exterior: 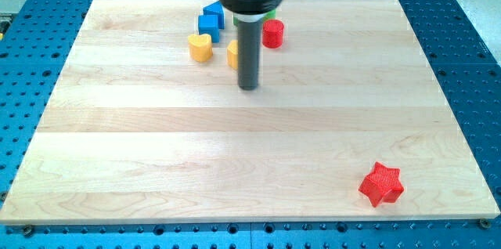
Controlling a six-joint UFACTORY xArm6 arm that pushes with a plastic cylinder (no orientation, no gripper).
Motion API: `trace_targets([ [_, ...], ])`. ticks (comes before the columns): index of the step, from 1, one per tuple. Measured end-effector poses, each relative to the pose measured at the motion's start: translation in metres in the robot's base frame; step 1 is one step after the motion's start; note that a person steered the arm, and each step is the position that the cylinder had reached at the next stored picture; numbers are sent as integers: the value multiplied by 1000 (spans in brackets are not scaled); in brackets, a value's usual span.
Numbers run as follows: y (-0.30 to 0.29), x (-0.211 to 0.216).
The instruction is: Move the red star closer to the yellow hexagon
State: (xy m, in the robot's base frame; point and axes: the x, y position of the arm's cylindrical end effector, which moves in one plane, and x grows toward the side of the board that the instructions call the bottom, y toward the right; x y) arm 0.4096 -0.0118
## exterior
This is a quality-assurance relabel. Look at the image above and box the red cylinder block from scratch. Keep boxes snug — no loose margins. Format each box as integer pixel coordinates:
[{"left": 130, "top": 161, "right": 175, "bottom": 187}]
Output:
[{"left": 262, "top": 19, "right": 285, "bottom": 49}]

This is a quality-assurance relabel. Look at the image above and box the yellow heart block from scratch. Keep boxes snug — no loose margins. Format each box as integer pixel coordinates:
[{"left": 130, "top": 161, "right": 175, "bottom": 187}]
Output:
[{"left": 187, "top": 34, "right": 213, "bottom": 63}]

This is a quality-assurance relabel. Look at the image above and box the blue triangle block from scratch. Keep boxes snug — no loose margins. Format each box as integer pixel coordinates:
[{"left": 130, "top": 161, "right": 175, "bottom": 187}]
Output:
[{"left": 203, "top": 1, "right": 225, "bottom": 29}]

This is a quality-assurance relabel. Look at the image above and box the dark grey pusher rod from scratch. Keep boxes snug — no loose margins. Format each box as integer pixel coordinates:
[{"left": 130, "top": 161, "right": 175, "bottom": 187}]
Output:
[{"left": 237, "top": 20, "right": 262, "bottom": 90}]

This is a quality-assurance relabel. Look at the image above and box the blue cube block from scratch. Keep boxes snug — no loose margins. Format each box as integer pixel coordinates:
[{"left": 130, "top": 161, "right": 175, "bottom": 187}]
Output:
[{"left": 197, "top": 15, "right": 220, "bottom": 43}]

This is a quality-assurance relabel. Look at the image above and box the blue perforated table plate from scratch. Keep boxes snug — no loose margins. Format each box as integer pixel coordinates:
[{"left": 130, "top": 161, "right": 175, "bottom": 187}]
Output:
[{"left": 1, "top": 0, "right": 500, "bottom": 248}]

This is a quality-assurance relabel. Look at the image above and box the yellow hexagon block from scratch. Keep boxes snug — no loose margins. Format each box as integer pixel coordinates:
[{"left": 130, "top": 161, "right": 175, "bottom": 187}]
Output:
[{"left": 226, "top": 40, "right": 238, "bottom": 70}]

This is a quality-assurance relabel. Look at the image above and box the wooden board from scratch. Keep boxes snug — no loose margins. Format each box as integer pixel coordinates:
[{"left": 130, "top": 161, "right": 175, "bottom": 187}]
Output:
[{"left": 1, "top": 0, "right": 499, "bottom": 225}]

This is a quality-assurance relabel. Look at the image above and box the green block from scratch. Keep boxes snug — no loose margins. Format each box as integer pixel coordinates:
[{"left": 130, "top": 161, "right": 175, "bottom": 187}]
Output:
[{"left": 232, "top": 10, "right": 276, "bottom": 26}]

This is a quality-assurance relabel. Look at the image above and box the red star block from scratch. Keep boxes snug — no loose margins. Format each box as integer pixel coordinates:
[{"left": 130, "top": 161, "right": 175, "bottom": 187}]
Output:
[{"left": 359, "top": 161, "right": 405, "bottom": 208}]

